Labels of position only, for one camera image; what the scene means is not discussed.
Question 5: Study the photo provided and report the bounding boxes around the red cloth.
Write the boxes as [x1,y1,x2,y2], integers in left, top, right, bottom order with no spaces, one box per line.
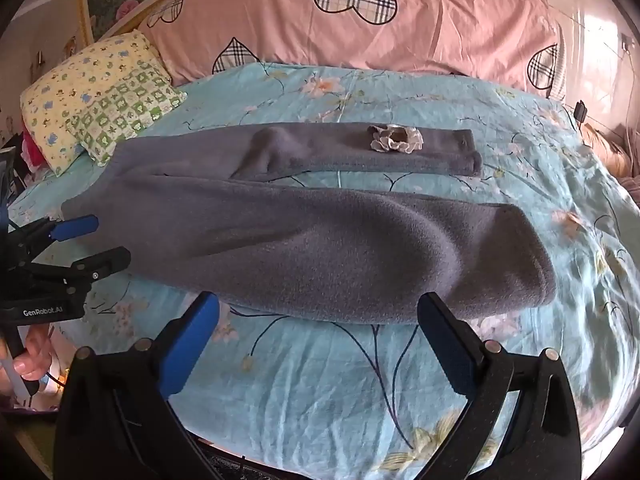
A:
[20,130,51,171]

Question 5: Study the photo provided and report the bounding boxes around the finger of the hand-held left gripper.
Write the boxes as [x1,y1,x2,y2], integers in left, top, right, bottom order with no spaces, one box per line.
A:
[30,246,132,291]
[7,214,100,261]

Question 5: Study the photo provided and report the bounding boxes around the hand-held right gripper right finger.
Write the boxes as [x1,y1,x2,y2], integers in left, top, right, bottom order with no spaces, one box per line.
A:
[416,291,583,480]

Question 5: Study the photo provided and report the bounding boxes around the black cable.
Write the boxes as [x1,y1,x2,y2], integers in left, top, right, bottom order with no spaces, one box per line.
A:
[30,370,68,396]

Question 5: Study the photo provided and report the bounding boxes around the person's left hand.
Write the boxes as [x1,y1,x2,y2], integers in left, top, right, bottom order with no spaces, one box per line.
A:
[15,325,56,381]

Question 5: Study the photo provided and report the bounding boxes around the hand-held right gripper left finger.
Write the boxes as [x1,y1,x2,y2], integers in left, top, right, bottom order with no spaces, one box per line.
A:
[52,291,226,480]

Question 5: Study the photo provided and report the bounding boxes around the blue floral bedsheet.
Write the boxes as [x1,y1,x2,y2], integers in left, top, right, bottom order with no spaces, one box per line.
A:
[7,62,636,476]

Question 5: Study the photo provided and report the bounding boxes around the grey fleece pants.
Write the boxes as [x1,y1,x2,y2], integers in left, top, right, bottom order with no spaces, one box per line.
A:
[60,121,558,328]

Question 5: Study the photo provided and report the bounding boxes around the pink pillow with plaid hearts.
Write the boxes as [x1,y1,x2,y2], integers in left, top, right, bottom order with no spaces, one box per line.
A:
[137,0,568,103]

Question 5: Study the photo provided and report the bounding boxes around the yellow and green patterned pillow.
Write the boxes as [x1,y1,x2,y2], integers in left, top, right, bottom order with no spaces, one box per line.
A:
[20,29,188,177]

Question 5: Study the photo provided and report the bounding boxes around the pile of pale clothes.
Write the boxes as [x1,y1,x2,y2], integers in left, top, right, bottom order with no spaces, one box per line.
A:
[580,122,640,191]

